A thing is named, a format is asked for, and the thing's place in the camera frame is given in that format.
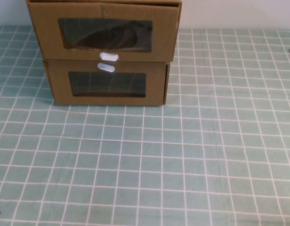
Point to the cardboard drawer with curved window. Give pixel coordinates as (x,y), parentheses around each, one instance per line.
(46,35)

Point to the cardboard shoe box with rectangular window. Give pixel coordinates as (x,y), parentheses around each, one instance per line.
(60,94)

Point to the cardboard shoe box outer shell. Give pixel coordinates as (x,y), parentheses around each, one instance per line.
(100,1)

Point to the green checkered tablecloth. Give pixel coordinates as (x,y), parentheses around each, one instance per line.
(182,164)

